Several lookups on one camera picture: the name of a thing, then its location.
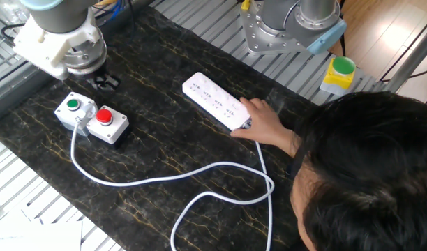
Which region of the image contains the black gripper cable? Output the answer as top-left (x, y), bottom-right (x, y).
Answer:
top-left (0, 23), bottom-right (30, 47)

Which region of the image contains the person's right hand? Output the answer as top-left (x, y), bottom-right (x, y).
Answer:
top-left (230, 98), bottom-right (294, 153)

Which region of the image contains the white box with red button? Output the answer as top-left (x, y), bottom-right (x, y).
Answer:
top-left (86, 105), bottom-right (130, 150)

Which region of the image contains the black marble slab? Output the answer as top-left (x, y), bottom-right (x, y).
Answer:
top-left (0, 6), bottom-right (326, 251)

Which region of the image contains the black floor cable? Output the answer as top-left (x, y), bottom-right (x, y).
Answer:
top-left (379, 13), bottom-right (427, 83)

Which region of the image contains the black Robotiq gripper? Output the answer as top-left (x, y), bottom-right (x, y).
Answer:
top-left (81, 62), bottom-right (122, 91)

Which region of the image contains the person's head black hair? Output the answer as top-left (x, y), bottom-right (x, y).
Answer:
top-left (290, 91), bottom-right (427, 251)

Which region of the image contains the person's right forearm dark sleeve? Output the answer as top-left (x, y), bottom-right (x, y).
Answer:
top-left (281, 130), bottom-right (310, 181)

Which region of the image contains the aluminium frame post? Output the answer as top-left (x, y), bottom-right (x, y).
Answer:
top-left (386, 20), bottom-right (427, 93)

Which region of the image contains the white power strip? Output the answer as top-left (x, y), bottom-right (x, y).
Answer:
top-left (181, 72), bottom-right (252, 132)

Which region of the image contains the white power cord with plug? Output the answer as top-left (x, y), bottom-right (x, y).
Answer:
top-left (70, 104), bottom-right (276, 251)

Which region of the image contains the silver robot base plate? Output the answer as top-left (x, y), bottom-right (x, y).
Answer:
top-left (239, 0), bottom-right (307, 56)

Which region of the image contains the white box with green button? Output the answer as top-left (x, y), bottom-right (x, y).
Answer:
top-left (54, 91), bottom-right (98, 137)

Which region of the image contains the clear plastic container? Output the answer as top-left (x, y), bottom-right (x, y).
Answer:
top-left (0, 0), bottom-right (29, 26)

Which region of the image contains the large white paper sheet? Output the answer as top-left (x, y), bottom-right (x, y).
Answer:
top-left (0, 220), bottom-right (84, 251)

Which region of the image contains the yellow box with green button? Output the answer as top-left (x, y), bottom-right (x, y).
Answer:
top-left (320, 56), bottom-right (357, 97)

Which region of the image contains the grey table edge rail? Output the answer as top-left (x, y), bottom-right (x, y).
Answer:
top-left (0, 64), bottom-right (66, 123)

